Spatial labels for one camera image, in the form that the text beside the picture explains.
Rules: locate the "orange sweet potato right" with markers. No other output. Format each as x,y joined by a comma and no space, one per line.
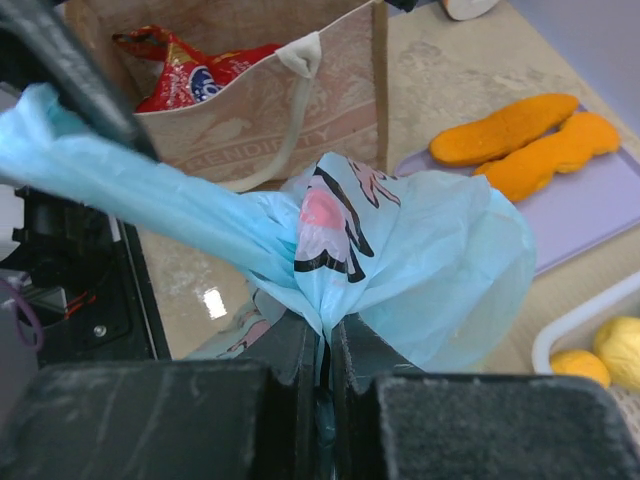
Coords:
530,169

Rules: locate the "toilet paper roll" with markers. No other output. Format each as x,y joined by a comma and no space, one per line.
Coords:
464,10

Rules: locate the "white plastic basket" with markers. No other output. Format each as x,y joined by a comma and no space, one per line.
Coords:
576,331

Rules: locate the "red snack packet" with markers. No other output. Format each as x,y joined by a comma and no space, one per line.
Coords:
188,76

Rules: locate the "brown paper grocery bag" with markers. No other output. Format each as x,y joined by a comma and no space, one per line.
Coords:
326,91

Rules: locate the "blue plastic bag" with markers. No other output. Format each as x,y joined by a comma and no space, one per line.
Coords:
436,264

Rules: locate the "black base frame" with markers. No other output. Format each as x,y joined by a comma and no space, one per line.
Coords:
76,282

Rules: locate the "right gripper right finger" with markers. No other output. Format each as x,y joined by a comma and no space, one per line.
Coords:
394,421

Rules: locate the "lavender cutting board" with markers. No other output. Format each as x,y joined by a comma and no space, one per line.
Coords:
574,213

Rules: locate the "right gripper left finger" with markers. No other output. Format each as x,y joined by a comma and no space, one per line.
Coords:
251,417

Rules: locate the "orange sweet potato left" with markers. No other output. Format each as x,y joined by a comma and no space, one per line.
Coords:
503,131

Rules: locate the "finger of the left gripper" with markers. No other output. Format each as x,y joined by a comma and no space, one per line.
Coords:
37,47

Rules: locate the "yellow lemon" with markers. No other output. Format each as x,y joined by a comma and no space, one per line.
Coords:
616,344

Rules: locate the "orange sweet potato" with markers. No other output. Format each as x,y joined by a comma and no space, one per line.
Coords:
503,131
530,169

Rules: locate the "small orange fruit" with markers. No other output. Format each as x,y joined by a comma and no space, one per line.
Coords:
580,363

